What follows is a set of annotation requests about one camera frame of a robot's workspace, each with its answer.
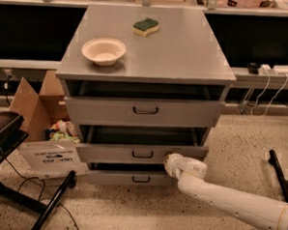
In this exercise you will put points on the grey top drawer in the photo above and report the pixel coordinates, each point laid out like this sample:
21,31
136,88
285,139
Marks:
148,112

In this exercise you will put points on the grey bottom drawer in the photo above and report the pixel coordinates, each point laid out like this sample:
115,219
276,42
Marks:
128,174

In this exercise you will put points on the black power adapter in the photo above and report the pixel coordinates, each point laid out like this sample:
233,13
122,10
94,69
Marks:
253,68

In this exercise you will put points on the grey drawer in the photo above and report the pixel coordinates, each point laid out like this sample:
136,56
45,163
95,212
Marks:
148,112
111,144
128,174

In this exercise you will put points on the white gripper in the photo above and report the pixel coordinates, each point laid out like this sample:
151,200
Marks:
176,162

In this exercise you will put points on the green yellow sponge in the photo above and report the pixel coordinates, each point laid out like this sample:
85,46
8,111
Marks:
145,27

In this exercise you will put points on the white power adapter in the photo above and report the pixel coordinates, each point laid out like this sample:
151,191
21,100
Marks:
266,69

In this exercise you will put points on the white paper bowl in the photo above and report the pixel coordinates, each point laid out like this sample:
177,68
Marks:
103,52

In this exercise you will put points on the colourful toys in box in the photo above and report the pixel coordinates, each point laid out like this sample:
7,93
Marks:
63,131

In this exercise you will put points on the brown cardboard box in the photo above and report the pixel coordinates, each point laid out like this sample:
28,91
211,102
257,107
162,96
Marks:
48,159

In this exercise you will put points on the white power strip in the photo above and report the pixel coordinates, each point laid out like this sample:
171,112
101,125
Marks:
280,69

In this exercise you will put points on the black stand frame left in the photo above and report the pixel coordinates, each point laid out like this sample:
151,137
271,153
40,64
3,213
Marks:
11,136

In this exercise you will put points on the grey drawer cabinet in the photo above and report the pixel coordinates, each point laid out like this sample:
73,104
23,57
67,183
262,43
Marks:
181,61

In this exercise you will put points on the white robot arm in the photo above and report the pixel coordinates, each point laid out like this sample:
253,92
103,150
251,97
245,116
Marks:
260,212

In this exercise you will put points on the black bar right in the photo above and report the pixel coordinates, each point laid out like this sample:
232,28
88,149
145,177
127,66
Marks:
279,174

